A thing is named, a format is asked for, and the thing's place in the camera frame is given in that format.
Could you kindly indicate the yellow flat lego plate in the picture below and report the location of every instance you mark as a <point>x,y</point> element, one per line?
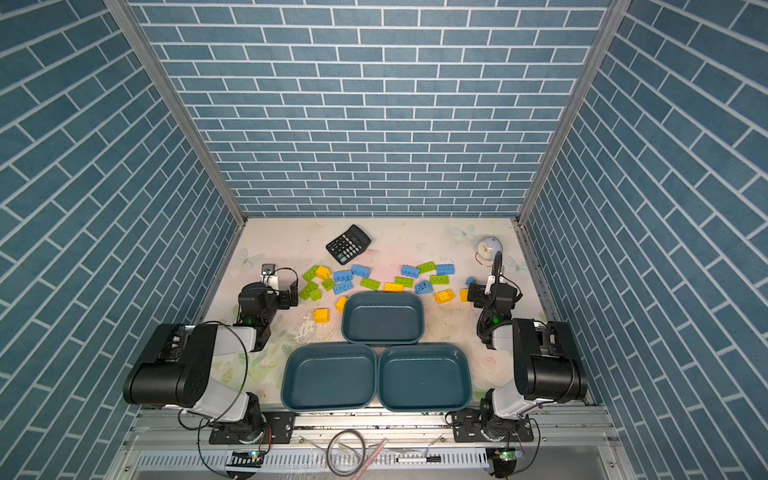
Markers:
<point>444,296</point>

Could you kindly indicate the blue sloped lego brick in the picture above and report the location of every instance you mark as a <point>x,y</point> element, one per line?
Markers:
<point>423,287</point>

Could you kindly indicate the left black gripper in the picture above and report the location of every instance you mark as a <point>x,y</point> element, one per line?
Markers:
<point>287,297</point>

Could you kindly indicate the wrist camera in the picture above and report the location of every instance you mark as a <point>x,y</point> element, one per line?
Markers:
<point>269,276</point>
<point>495,273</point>

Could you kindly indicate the small yellow lego brick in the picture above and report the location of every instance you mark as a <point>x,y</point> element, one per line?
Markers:
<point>340,304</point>

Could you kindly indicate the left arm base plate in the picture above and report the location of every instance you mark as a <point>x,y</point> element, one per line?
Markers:
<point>271,427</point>

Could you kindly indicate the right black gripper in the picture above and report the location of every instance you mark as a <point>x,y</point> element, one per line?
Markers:
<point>477,294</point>

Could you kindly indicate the top teal plastic bin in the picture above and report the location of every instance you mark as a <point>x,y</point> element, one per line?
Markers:
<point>383,319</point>

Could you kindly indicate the bottom right teal bin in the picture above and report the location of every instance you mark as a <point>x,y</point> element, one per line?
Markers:
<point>423,378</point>

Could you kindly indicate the green lego plate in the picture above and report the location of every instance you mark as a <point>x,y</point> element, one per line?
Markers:
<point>310,274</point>
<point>426,267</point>

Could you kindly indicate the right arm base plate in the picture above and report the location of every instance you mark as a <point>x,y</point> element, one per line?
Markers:
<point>473,426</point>

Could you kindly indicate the blue lego brick top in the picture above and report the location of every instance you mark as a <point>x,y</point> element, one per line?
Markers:
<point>360,271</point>

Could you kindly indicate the bottom left teal bin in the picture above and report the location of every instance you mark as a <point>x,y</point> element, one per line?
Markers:
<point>329,376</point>

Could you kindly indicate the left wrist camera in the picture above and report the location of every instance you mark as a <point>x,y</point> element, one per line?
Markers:
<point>269,276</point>

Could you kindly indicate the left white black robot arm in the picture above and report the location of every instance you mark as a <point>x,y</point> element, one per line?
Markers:
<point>174,368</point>

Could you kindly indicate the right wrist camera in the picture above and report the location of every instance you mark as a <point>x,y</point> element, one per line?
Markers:
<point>495,273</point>

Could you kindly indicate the green flat plate lower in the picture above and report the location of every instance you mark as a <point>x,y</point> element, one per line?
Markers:
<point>439,279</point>

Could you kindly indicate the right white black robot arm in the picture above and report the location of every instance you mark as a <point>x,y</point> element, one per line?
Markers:
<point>546,364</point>

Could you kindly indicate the black desk calculator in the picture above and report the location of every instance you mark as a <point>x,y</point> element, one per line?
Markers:
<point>349,245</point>

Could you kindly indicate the yellow square lego brick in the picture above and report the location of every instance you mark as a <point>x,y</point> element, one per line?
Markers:
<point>321,316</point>

